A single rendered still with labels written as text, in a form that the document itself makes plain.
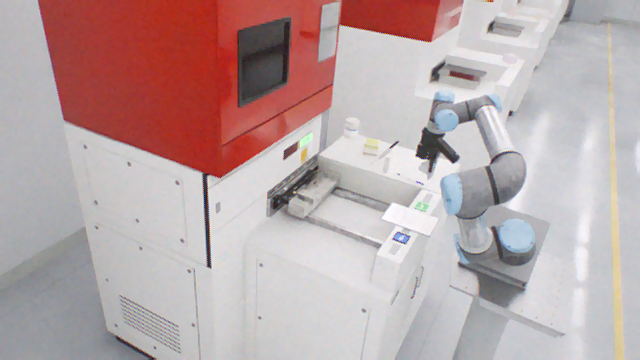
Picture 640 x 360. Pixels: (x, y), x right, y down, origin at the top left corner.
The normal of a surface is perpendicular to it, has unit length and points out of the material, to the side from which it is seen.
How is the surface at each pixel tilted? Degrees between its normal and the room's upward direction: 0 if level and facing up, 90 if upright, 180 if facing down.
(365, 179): 90
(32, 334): 0
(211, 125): 90
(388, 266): 90
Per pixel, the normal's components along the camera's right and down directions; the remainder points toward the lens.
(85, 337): 0.08, -0.85
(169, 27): -0.47, 0.42
